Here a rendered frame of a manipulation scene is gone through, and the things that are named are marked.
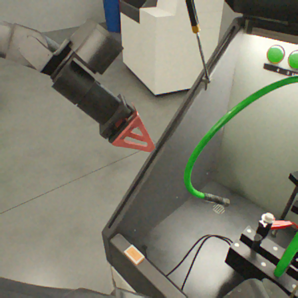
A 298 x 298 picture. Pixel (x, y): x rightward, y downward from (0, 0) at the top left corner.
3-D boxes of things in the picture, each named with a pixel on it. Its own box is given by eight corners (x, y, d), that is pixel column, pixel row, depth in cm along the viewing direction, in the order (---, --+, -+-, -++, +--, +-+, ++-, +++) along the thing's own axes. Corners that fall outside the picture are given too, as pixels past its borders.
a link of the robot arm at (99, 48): (39, 60, 49) (12, 48, 41) (78, 9, 48) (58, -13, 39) (88, 103, 50) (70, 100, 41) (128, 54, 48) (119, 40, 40)
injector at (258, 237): (237, 269, 76) (255, 223, 63) (245, 257, 79) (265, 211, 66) (245, 275, 75) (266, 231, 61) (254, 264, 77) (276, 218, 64)
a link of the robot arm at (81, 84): (48, 80, 47) (43, 84, 41) (72, 48, 45) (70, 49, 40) (80, 105, 49) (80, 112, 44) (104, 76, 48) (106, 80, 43)
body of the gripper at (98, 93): (127, 98, 53) (97, 72, 50) (134, 113, 44) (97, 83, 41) (106, 122, 54) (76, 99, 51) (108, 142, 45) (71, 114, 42)
